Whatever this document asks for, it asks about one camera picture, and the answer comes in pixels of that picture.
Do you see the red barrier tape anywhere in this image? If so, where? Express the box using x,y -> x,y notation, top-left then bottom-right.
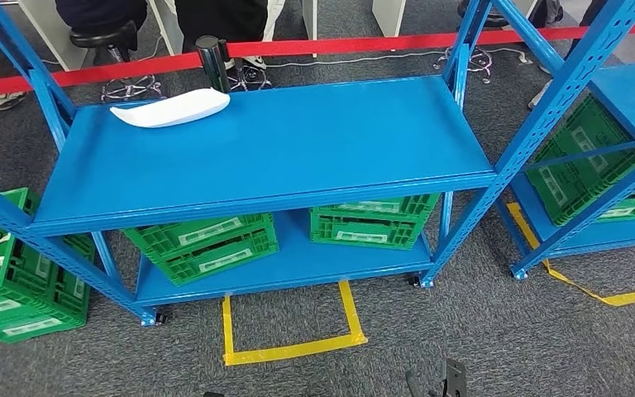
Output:
0,19 -> 635,100

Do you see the blue metal shelf rack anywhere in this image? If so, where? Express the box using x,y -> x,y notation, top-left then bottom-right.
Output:
495,59 -> 635,281
0,0 -> 635,328

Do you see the white floor cable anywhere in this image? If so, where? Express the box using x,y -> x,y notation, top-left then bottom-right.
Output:
265,48 -> 533,70

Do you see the black metal bracket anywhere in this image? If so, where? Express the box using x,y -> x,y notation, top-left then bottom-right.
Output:
403,358 -> 470,397

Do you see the white curved plastic part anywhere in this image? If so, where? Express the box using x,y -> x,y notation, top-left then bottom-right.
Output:
109,87 -> 232,131

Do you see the white desk panel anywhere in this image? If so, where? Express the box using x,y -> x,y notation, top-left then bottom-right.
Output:
301,0 -> 319,59
147,0 -> 185,56
371,0 -> 408,39
17,0 -> 89,73

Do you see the yellow floor tape square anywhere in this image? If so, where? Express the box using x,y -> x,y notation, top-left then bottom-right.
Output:
505,201 -> 635,309
221,280 -> 370,367

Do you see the open green plastic crate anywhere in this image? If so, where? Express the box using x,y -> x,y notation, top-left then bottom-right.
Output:
0,187 -> 98,322

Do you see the black round stool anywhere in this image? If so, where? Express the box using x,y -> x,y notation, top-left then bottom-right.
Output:
432,0 -> 511,84
69,19 -> 166,104
224,55 -> 275,93

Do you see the black barrier post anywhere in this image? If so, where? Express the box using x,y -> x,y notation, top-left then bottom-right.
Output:
195,35 -> 232,95

